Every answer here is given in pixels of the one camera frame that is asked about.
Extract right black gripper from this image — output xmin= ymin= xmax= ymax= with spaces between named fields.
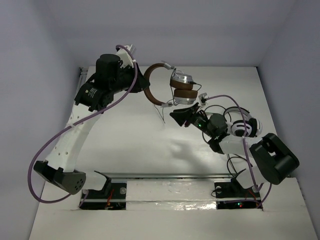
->
xmin=170 ymin=102 xmax=215 ymax=138

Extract thin black headphone cable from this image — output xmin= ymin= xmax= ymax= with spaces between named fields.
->
xmin=153 ymin=71 xmax=203 ymax=125

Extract brown silver headphones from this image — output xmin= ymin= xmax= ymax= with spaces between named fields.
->
xmin=143 ymin=61 xmax=199 ymax=108

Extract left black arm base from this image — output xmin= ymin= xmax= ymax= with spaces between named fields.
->
xmin=78 ymin=171 xmax=127 ymax=211

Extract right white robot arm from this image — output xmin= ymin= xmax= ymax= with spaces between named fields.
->
xmin=170 ymin=103 xmax=300 ymax=197

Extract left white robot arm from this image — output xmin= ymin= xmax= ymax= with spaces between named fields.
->
xmin=28 ymin=50 xmax=150 ymax=195

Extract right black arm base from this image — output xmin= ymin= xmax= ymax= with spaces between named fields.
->
xmin=211 ymin=174 xmax=262 ymax=210

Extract white black headphones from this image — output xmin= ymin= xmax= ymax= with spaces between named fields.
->
xmin=223 ymin=106 xmax=263 ymax=138

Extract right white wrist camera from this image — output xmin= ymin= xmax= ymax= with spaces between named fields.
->
xmin=198 ymin=92 xmax=208 ymax=106

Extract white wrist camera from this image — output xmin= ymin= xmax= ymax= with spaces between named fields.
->
xmin=198 ymin=92 xmax=208 ymax=106
xmin=115 ymin=44 xmax=136 ymax=68

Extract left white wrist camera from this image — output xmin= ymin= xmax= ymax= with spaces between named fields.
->
xmin=115 ymin=44 xmax=136 ymax=68

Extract aluminium rail at table left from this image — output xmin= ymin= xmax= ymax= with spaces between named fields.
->
xmin=72 ymin=66 xmax=88 ymax=121

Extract aluminium rail at table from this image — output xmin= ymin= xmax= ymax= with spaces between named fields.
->
xmin=72 ymin=66 xmax=88 ymax=121
xmin=104 ymin=172 xmax=233 ymax=179

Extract black cable of white headphones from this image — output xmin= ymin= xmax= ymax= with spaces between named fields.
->
xmin=201 ymin=104 xmax=258 ymax=180

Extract aluminium rail at table front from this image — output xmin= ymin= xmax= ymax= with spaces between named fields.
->
xmin=104 ymin=172 xmax=233 ymax=179

